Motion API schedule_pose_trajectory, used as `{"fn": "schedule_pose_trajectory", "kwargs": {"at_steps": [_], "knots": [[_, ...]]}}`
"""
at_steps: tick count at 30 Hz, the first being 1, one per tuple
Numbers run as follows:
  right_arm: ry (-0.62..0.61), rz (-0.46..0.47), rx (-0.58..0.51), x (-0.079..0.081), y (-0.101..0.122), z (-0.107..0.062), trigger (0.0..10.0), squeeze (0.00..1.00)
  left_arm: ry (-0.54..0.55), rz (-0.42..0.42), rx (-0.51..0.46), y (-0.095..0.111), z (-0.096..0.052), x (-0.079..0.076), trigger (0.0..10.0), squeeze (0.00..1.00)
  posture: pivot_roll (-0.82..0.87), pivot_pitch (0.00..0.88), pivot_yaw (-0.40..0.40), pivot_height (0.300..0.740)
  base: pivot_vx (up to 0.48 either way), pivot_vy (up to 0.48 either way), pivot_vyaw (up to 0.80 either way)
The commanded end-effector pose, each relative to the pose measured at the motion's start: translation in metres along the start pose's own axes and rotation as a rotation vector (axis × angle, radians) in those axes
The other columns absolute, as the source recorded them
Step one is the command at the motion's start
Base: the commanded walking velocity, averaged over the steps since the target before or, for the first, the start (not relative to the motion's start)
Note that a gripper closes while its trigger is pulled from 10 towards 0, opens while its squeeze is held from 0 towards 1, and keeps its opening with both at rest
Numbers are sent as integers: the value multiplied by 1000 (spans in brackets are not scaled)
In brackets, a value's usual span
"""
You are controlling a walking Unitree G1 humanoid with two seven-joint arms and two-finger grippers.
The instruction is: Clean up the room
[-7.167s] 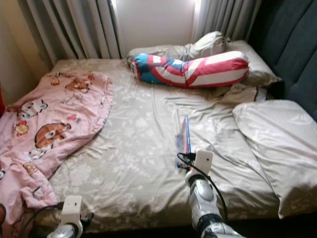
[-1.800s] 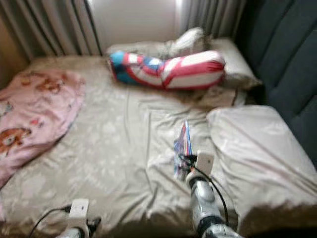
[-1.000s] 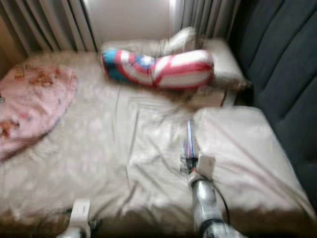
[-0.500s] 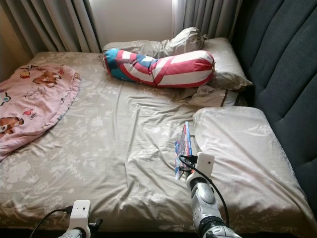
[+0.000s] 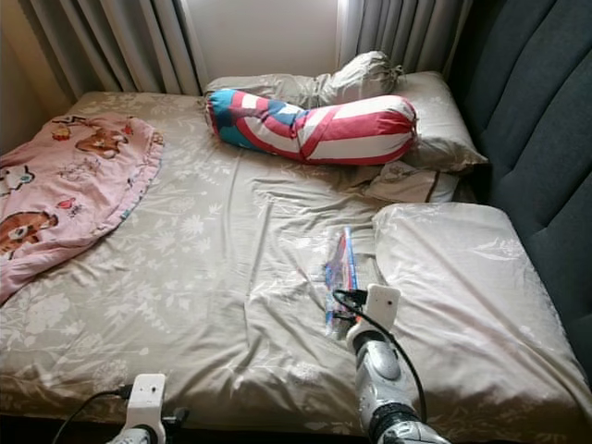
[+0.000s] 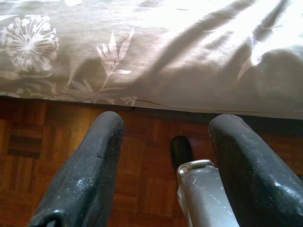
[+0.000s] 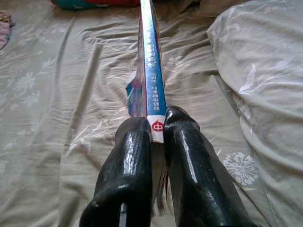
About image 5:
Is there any plain grey pillow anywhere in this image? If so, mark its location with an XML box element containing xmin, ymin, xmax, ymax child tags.
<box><xmin>393</xmin><ymin>71</ymin><xmax>489</xmax><ymax>175</ymax></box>

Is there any red white blue bolster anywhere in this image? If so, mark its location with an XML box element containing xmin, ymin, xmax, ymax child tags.
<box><xmin>205</xmin><ymin>88</ymin><xmax>419</xmax><ymax>166</ymax></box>

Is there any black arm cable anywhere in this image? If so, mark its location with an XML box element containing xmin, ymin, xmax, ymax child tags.
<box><xmin>51</xmin><ymin>384</ymin><xmax>135</xmax><ymax>444</ymax></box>
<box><xmin>333</xmin><ymin>289</ymin><xmax>428</xmax><ymax>422</ymax></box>

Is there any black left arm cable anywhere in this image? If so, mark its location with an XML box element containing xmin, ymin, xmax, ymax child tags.
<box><xmin>51</xmin><ymin>384</ymin><xmax>135</xmax><ymax>444</ymax></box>

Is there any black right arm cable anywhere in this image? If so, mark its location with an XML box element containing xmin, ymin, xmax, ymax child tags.
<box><xmin>333</xmin><ymin>289</ymin><xmax>428</xmax><ymax>422</ymax></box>

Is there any colourful comic book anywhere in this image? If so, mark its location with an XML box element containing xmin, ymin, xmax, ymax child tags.
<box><xmin>322</xmin><ymin>227</ymin><xmax>362</xmax><ymax>341</ymax></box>

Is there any grey floral bed sheet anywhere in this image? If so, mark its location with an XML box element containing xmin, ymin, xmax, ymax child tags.
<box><xmin>0</xmin><ymin>90</ymin><xmax>592</xmax><ymax>440</ymax></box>

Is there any beige cloth with brown stripe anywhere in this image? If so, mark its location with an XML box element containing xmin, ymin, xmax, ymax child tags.
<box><xmin>361</xmin><ymin>162</ymin><xmax>463</xmax><ymax>204</ymax></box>

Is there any large grey floral pillow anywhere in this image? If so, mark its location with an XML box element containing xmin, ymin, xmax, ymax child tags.
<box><xmin>372</xmin><ymin>202</ymin><xmax>592</xmax><ymax>436</ymax></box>

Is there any crumpled grey pillow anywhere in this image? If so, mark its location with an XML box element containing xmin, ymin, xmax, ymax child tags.
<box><xmin>203</xmin><ymin>51</ymin><xmax>403</xmax><ymax>107</ymax></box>

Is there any grey curtain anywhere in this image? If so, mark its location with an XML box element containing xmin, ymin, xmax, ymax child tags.
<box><xmin>18</xmin><ymin>0</ymin><xmax>204</xmax><ymax>98</ymax></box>
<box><xmin>336</xmin><ymin>0</ymin><xmax>473</xmax><ymax>77</ymax></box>

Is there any bright window pane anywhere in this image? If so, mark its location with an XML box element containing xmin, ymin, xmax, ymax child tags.
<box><xmin>180</xmin><ymin>0</ymin><xmax>348</xmax><ymax>82</ymax></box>

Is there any dark blue upholstered headboard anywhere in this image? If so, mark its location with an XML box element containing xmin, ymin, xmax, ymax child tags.
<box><xmin>444</xmin><ymin>0</ymin><xmax>592</xmax><ymax>357</ymax></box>

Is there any pink cartoon quilt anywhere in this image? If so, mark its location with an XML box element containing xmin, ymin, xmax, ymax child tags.
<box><xmin>0</xmin><ymin>114</ymin><xmax>163</xmax><ymax>306</ymax></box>

